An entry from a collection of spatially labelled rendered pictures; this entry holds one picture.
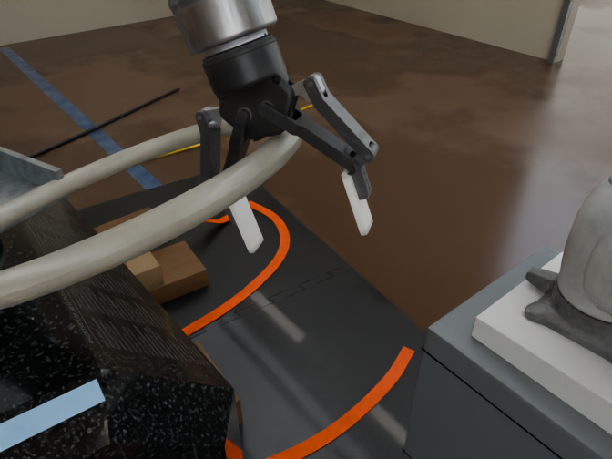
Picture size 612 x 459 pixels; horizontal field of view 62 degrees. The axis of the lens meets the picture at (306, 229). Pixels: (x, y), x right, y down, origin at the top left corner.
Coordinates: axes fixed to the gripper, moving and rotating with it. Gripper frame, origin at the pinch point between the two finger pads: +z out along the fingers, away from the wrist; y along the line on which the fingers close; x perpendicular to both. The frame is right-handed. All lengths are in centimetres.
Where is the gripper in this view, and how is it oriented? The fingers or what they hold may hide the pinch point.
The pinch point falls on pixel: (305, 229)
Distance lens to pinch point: 56.4
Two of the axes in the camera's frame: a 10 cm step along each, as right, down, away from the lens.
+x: -3.1, 4.7, -8.2
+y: -8.9, 1.5, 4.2
